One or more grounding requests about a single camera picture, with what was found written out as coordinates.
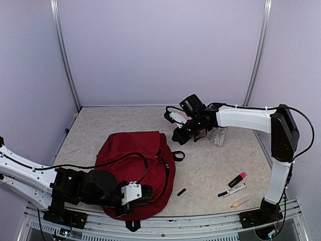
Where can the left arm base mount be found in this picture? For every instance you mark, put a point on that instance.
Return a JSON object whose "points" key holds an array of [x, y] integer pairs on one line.
{"points": [[66, 217]]}

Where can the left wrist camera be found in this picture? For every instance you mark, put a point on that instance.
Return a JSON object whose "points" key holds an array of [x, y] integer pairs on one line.
{"points": [[147, 192]]}

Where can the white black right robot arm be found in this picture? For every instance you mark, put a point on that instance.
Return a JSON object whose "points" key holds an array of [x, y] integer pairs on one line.
{"points": [[193, 117]]}

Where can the aluminium corner post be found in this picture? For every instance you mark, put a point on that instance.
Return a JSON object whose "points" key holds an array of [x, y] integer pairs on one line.
{"points": [[63, 53], [259, 51]]}

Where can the blue capped marker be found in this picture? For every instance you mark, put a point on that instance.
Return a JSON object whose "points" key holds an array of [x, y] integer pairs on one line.
{"points": [[224, 193]]}

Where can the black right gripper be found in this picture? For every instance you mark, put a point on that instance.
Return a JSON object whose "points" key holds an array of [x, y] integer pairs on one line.
{"points": [[181, 139]]}

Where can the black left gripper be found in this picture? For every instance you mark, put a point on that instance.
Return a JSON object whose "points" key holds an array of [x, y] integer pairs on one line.
{"points": [[129, 208]]}

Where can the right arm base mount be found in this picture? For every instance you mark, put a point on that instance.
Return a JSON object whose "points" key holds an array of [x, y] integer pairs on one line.
{"points": [[257, 217]]}

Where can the small black cap piece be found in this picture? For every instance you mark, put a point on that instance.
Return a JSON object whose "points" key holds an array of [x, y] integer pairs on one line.
{"points": [[181, 192]]}

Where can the right aluminium corner post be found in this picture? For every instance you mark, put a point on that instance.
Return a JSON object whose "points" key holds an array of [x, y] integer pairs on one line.
{"points": [[259, 51]]}

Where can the pink highlighter black cap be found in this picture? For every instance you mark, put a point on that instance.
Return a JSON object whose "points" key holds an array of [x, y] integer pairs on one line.
{"points": [[237, 179]]}

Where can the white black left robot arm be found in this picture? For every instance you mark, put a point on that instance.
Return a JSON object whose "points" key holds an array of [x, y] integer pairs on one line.
{"points": [[49, 187]]}

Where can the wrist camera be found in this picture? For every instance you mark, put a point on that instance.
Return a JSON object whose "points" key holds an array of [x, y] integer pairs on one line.
{"points": [[170, 115], [147, 192]]}

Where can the white pen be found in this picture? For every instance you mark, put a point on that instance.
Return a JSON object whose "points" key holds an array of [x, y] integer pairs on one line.
{"points": [[235, 191]]}

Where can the aluminium front rail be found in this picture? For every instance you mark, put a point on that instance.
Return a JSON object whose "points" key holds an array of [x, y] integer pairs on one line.
{"points": [[220, 226]]}

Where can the left aluminium corner post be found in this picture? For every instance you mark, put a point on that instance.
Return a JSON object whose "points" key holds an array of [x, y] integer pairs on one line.
{"points": [[63, 53]]}

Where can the red student backpack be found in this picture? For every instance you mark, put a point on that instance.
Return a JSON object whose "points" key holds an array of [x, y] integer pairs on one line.
{"points": [[143, 157]]}

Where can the pink plastic plate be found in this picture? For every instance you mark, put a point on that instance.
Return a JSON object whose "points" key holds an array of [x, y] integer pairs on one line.
{"points": [[181, 117]]}

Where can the patterned mug orange inside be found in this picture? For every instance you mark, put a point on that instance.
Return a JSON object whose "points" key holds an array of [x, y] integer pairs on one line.
{"points": [[217, 136]]}

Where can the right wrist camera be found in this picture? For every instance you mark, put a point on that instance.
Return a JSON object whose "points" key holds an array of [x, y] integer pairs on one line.
{"points": [[170, 115]]}

